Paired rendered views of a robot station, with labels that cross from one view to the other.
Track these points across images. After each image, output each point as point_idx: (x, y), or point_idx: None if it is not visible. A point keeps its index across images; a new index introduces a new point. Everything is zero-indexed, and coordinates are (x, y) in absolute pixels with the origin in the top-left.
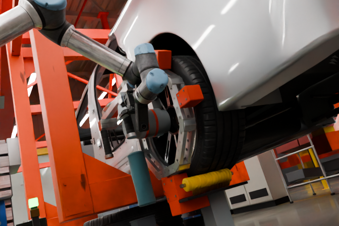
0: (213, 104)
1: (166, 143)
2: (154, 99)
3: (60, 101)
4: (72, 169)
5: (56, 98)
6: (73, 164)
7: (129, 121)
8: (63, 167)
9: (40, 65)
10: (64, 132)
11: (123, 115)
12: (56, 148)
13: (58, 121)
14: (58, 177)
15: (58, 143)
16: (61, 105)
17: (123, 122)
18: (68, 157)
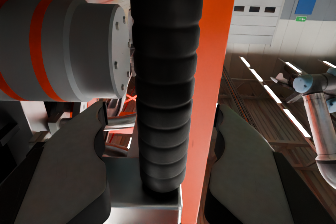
0: None
1: None
2: (15, 129)
3: (196, 103)
4: None
5: (200, 108)
6: None
7: (168, 93)
8: None
9: (207, 148)
10: (203, 58)
11: (298, 216)
12: (222, 34)
13: (206, 76)
14: None
15: (217, 42)
16: (196, 97)
17: (128, 67)
18: (209, 15)
